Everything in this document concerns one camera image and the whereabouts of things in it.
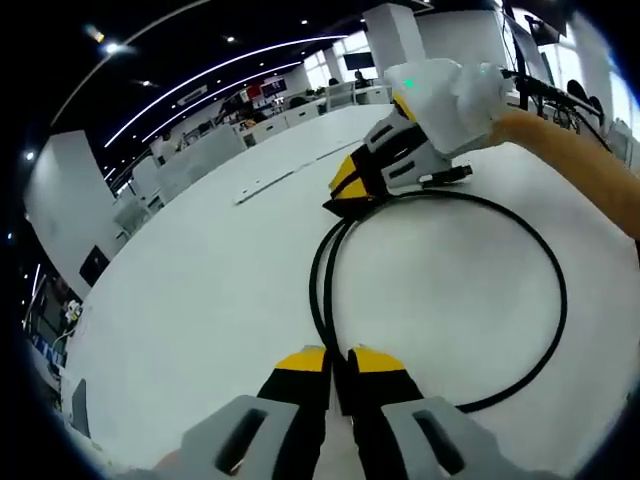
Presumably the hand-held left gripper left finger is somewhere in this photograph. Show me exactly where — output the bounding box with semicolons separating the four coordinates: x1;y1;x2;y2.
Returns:
149;345;331;480

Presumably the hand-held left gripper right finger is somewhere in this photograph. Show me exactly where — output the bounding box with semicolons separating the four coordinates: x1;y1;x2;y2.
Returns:
333;344;546;480

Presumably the black charging cable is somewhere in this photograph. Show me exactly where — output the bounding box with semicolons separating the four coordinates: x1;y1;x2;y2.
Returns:
309;166;569;414

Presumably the white square pillar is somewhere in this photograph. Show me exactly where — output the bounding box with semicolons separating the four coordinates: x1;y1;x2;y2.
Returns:
362;3;427;67

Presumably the small wall monitor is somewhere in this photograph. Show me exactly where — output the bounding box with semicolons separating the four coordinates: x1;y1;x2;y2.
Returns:
342;51;374;72

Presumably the white cable slot cover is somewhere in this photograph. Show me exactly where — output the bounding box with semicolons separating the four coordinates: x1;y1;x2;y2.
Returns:
233;139;372;207

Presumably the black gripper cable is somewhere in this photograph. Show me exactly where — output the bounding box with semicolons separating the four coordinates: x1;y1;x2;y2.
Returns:
504;69;614;152

